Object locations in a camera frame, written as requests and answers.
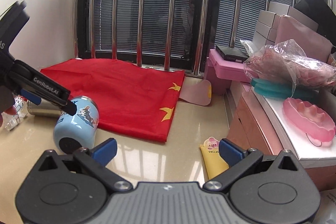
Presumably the light blue cartoon cup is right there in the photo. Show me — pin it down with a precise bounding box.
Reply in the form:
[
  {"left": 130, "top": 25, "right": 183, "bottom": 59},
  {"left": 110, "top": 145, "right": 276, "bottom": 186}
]
[{"left": 53, "top": 96, "right": 100, "bottom": 154}]

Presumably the clear glass cup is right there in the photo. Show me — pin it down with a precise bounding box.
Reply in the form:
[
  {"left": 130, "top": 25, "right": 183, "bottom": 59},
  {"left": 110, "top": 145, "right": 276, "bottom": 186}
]
[{"left": 3, "top": 95, "right": 29, "bottom": 131}]

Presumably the person's left hand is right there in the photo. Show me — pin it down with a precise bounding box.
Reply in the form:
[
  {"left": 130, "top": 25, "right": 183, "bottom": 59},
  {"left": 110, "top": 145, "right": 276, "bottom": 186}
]
[{"left": 0, "top": 106, "right": 17, "bottom": 127}]

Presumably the stainless steel thermos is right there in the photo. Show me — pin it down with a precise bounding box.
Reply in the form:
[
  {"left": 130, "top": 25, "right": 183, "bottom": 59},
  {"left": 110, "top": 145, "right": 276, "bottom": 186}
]
[{"left": 27, "top": 100, "right": 62, "bottom": 118}]

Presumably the yellow cream tube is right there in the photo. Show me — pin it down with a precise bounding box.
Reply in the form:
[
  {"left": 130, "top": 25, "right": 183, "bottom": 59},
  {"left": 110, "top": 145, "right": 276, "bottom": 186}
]
[{"left": 199, "top": 137, "right": 229, "bottom": 180}]

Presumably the red flag cloth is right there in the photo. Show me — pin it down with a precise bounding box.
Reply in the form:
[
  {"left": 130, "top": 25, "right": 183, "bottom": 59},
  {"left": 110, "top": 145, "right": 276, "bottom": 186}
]
[{"left": 41, "top": 59, "right": 185, "bottom": 143}]

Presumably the teal foam pad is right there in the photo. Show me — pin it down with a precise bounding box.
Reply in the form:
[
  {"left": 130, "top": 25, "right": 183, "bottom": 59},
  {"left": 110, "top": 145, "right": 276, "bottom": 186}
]
[{"left": 251, "top": 79, "right": 318, "bottom": 102}]

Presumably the pink soap dish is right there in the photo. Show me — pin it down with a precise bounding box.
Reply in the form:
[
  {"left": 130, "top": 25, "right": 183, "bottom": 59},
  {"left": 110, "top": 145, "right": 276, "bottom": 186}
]
[{"left": 282, "top": 98, "right": 335, "bottom": 147}]

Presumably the pink plastic stool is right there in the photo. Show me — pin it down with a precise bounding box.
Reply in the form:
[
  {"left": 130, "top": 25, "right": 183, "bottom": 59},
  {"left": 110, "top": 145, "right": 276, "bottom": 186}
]
[{"left": 203, "top": 50, "right": 250, "bottom": 95}]

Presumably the black flat box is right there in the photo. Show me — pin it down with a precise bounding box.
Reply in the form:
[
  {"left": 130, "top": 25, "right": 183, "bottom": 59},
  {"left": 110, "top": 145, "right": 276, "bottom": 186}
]
[{"left": 215, "top": 46, "right": 249, "bottom": 63}]

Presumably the pink plastic bag bundle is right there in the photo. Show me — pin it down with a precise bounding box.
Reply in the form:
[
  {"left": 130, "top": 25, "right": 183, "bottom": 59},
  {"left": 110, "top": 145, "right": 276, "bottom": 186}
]
[{"left": 244, "top": 39, "right": 335, "bottom": 90}]

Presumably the stack of white boxes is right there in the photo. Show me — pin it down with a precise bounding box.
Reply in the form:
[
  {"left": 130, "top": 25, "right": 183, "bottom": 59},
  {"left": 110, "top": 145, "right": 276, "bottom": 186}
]
[{"left": 252, "top": 1, "right": 318, "bottom": 49}]

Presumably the pink paper bag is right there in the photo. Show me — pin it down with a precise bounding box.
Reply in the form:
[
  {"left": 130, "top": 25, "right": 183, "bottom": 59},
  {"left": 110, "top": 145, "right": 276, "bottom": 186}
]
[{"left": 274, "top": 15, "right": 333, "bottom": 63}]

